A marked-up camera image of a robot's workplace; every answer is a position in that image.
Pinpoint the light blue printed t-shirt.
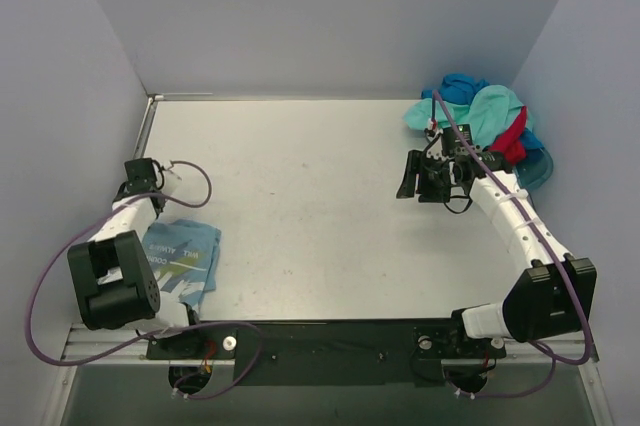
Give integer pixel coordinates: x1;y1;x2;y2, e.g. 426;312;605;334
142;219;221;311

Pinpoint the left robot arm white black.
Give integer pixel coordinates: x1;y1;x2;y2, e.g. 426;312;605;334
67;158;206;358

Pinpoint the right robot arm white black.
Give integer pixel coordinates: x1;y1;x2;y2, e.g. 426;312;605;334
396;125;597;355

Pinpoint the red t-shirt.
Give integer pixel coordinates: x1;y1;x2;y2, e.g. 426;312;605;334
489;106;527;166

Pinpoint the royal blue t-shirt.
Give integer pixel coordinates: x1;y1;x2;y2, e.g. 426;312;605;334
436;74;544;151

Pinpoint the translucent teal plastic basket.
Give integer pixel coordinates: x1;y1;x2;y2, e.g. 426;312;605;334
515;148;554;191

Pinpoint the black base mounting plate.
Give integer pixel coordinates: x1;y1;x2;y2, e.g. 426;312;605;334
146;318;506;387

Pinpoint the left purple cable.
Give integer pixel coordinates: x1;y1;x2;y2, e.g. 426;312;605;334
23;160;266;401

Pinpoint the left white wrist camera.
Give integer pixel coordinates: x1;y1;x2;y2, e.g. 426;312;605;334
161;162;182;189

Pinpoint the aluminium front rail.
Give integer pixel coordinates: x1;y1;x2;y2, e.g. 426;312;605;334
44;318;616;426

